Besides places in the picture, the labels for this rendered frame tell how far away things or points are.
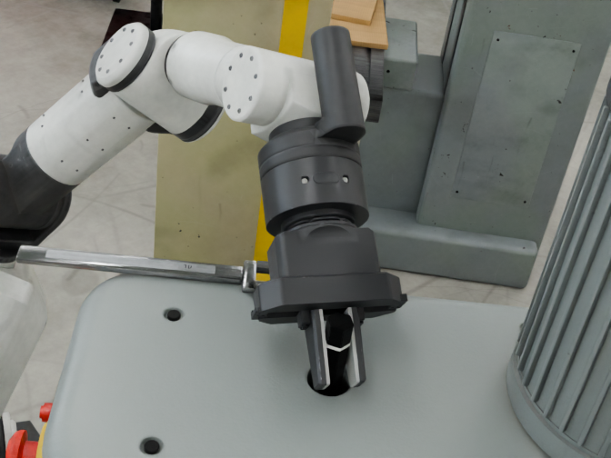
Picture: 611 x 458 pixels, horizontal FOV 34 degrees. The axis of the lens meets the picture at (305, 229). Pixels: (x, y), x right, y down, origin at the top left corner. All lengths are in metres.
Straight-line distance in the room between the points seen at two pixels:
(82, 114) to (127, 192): 3.06
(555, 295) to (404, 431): 0.16
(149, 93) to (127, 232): 2.93
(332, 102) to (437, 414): 0.27
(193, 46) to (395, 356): 0.37
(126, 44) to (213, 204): 1.82
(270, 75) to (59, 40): 4.49
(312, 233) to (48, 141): 0.46
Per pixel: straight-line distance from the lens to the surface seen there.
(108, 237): 3.95
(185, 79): 1.01
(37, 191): 1.21
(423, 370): 0.85
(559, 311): 0.77
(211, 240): 2.94
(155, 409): 0.79
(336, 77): 0.83
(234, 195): 2.84
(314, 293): 0.78
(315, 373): 0.79
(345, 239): 0.81
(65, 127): 1.16
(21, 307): 1.26
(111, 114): 1.12
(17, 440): 0.92
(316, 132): 0.82
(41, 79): 4.95
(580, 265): 0.74
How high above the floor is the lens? 2.48
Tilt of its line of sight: 38 degrees down
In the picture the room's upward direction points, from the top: 9 degrees clockwise
